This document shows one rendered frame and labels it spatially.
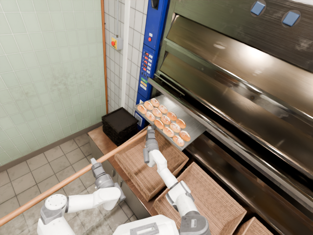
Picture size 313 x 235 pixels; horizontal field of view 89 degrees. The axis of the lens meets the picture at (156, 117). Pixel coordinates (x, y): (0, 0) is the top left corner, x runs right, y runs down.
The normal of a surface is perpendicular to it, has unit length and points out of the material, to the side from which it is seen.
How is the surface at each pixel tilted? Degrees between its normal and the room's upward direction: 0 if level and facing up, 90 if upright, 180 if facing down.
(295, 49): 90
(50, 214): 30
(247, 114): 70
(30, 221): 0
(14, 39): 90
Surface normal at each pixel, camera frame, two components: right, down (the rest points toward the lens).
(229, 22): -0.71, 0.39
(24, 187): 0.18, -0.70
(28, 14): 0.68, 0.59
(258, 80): -0.61, 0.13
